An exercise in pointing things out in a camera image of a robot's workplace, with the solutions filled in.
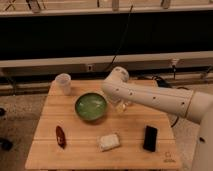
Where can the dark red oblong object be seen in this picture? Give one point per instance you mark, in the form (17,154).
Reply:
(60,136)

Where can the wooden folding table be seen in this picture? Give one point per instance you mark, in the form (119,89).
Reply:
(82,150)

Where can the white sponge block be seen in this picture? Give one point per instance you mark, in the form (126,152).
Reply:
(108,142)

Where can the black caster wheel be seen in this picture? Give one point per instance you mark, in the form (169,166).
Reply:
(6,144)

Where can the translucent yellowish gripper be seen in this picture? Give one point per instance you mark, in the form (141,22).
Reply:
(122,106)

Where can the green ceramic bowl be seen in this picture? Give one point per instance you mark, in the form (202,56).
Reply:
(90,106)

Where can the clear plastic cup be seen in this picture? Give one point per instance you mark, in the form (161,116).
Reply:
(64,82)

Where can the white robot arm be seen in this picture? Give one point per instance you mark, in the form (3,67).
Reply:
(195,106)

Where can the black rectangular device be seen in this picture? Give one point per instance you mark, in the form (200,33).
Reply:
(150,139)

